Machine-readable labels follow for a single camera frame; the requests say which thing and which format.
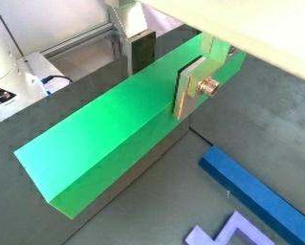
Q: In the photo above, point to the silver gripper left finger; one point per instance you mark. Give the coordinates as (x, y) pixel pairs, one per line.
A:
(137, 39)

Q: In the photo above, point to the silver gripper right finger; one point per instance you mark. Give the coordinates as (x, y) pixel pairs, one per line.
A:
(194, 80)

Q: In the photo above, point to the long green block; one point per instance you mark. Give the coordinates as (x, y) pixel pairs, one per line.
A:
(80, 156)

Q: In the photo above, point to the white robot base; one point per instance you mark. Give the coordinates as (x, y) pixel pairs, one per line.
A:
(20, 87)

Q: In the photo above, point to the purple cross-shaped block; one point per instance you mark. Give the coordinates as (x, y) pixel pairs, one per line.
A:
(237, 226)

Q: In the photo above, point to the long blue block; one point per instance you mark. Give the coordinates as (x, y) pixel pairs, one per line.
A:
(264, 202)

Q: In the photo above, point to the aluminium frame rail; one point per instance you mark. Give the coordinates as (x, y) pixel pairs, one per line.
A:
(78, 41)

